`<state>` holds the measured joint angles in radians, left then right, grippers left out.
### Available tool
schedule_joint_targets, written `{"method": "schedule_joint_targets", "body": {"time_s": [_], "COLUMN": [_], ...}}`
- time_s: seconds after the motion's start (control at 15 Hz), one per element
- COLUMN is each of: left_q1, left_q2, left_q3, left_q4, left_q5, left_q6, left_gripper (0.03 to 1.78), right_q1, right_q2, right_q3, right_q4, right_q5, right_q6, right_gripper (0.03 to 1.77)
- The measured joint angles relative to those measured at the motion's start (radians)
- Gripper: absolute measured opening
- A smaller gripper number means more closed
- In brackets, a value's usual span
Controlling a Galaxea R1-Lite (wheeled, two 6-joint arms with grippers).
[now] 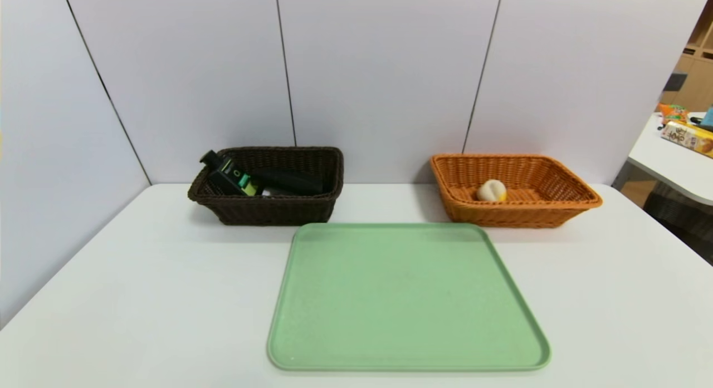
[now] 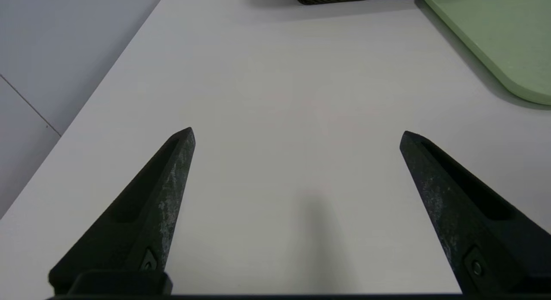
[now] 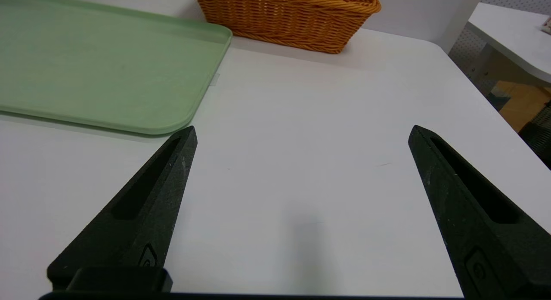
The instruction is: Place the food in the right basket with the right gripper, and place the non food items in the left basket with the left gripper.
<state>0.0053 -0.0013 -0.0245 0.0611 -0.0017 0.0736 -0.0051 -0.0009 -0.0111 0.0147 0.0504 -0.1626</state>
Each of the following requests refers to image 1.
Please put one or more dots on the black soft case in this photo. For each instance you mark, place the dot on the black soft case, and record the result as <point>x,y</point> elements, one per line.
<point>289,181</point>

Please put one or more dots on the dark green bottle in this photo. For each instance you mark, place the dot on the dark green bottle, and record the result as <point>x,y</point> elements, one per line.
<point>228,173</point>

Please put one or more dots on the white bun with orange top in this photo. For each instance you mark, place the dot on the white bun with orange top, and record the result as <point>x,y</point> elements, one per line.
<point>492,190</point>

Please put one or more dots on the dark brown wicker basket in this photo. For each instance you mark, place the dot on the dark brown wicker basket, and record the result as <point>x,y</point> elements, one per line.
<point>267,210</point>

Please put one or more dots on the orange wicker basket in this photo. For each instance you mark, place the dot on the orange wicker basket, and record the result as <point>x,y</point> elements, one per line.
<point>546,210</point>

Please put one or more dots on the light green plastic tray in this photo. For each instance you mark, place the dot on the light green plastic tray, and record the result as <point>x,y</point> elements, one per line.
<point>406,304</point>

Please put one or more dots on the white background table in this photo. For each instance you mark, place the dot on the white background table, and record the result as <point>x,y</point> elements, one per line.
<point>668,165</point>

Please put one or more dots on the orange snack bag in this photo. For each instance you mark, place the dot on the orange snack bag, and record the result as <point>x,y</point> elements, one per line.
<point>672,112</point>

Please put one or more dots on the yellow snack box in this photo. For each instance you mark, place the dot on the yellow snack box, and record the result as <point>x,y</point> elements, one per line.
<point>688,137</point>

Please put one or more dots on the wooden shelf unit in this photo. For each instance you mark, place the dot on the wooden shelf unit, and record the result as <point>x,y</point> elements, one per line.
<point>699,82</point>

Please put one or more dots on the blue object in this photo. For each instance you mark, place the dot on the blue object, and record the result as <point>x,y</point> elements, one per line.
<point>708,118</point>

